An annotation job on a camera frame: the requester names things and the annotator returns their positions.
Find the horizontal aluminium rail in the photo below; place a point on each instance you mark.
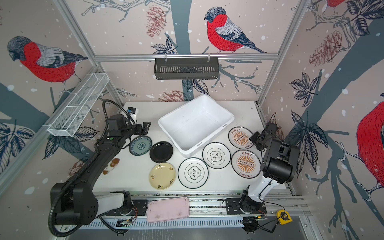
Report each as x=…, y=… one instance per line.
x=148, y=58

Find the orange sunburst plate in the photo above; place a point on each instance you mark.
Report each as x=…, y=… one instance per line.
x=246, y=164
x=239, y=137

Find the pink pad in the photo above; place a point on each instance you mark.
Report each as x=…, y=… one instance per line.
x=168, y=210

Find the yellow tape measure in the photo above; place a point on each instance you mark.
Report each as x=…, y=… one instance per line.
x=283, y=217

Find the white plastic bin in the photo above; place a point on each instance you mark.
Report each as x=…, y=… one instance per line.
x=195, y=124

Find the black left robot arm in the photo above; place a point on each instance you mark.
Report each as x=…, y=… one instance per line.
x=73, y=202

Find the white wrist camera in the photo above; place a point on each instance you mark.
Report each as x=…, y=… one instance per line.
x=133, y=113

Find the blue floral green plate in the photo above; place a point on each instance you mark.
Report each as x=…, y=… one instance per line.
x=140, y=145

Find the white mesh wire shelf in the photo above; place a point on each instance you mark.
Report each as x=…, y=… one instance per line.
x=81, y=102

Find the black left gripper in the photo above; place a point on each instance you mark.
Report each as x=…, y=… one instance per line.
x=145, y=128

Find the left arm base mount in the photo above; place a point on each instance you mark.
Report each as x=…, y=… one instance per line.
x=130, y=207

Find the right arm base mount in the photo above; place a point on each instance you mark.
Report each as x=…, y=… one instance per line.
x=244, y=205

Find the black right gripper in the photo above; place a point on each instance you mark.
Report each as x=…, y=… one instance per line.
x=254, y=137

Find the black hanging wire basket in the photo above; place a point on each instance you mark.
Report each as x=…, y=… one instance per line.
x=186, y=69

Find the white plate black rim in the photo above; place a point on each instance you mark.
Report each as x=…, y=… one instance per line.
x=193, y=173
x=216, y=155

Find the yellow plate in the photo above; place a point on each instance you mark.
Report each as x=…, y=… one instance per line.
x=162, y=176

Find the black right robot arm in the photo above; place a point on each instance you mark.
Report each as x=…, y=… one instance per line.
x=278, y=166

